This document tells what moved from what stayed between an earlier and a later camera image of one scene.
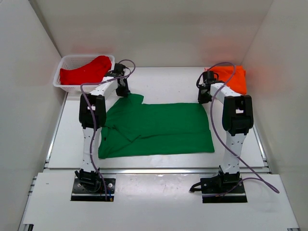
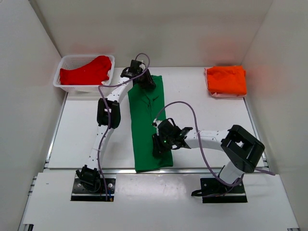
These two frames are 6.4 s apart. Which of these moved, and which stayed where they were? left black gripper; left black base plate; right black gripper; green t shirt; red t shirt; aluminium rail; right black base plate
Moved: left black gripper; right black gripper; green t shirt
Stayed: aluminium rail; red t shirt; right black base plate; left black base plate
